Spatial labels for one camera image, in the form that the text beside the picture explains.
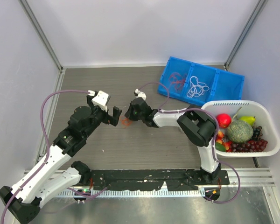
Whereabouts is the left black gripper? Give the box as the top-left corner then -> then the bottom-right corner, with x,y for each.
83,95 -> 122,138

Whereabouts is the white string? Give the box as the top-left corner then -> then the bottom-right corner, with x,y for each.
186,76 -> 210,98

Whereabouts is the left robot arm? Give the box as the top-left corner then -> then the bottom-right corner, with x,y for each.
0,106 -> 122,224

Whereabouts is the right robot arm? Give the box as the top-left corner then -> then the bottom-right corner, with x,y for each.
125,98 -> 221,184

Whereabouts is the blue three-compartment bin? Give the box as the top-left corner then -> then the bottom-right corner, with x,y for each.
157,57 -> 245,106

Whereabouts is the red apple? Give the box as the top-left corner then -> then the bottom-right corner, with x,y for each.
216,113 -> 232,128

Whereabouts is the green avocado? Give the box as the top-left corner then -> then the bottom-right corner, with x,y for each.
215,142 -> 226,152

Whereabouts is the small peach fruit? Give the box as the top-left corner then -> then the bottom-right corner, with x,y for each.
215,131 -> 232,152

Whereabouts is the cantaloupe melon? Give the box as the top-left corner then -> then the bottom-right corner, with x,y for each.
225,120 -> 253,143

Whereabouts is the green pear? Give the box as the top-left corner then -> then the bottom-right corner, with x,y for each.
239,116 -> 256,126

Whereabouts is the dark grapes bunch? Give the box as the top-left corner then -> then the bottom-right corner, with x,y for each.
252,126 -> 263,141

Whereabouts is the red grapes bunch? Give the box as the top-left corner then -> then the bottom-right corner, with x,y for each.
226,139 -> 268,153

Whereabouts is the white plastic basket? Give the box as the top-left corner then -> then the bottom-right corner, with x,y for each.
201,100 -> 280,158

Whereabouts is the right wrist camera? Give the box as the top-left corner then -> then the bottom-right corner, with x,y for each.
134,89 -> 147,101

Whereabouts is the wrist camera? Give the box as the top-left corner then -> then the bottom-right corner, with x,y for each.
87,90 -> 111,112
134,89 -> 147,101

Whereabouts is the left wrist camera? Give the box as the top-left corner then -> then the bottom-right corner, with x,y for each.
87,90 -> 111,112

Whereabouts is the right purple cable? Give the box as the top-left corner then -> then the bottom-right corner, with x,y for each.
137,82 -> 241,206

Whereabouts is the purple cable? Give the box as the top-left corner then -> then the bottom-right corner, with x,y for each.
1,90 -> 112,224
137,82 -> 241,206

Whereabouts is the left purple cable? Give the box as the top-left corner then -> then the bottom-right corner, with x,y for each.
1,90 -> 112,224

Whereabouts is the slotted cable duct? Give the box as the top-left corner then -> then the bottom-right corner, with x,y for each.
58,189 -> 206,198

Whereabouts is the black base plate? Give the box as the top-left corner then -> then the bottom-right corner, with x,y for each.
90,169 -> 230,191

